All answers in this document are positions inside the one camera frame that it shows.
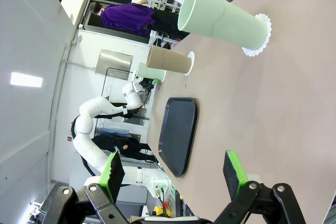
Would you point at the tan tall cup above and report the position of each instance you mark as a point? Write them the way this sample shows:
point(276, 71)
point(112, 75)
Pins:
point(170, 61)

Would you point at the rectangular ceiling light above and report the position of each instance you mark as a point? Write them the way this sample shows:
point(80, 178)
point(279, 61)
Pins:
point(26, 79)

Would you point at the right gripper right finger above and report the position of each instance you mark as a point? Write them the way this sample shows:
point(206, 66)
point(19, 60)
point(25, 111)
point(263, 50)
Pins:
point(233, 174)

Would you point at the steel wall panel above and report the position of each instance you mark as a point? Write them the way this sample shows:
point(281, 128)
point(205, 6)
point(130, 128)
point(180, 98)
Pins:
point(113, 64)

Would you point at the light green tall cup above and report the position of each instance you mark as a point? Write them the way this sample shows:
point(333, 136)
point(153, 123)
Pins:
point(223, 19)
point(152, 73)

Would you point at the blue folded cloth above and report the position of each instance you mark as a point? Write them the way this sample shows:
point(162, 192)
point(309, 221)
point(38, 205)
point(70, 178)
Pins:
point(113, 132)

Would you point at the yellow emergency stop box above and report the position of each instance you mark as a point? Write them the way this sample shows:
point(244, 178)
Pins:
point(160, 211)

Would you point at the black plastic tray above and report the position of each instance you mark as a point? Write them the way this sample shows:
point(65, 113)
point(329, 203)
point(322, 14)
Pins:
point(178, 134)

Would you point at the person in black clothes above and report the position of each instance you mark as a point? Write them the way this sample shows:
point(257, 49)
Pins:
point(118, 144)

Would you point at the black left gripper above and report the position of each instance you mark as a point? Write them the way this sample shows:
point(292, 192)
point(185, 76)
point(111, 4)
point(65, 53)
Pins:
point(147, 84)

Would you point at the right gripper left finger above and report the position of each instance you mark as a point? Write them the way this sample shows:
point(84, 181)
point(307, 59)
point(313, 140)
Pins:
point(115, 174)

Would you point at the person in purple top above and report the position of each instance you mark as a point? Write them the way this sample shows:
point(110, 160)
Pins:
point(126, 18)

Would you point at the white scalloped paper coaster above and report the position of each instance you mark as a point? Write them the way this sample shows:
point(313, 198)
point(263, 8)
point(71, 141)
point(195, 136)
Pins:
point(250, 52)
point(193, 58)

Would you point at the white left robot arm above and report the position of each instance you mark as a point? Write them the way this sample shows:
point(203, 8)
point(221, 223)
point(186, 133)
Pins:
point(86, 119)

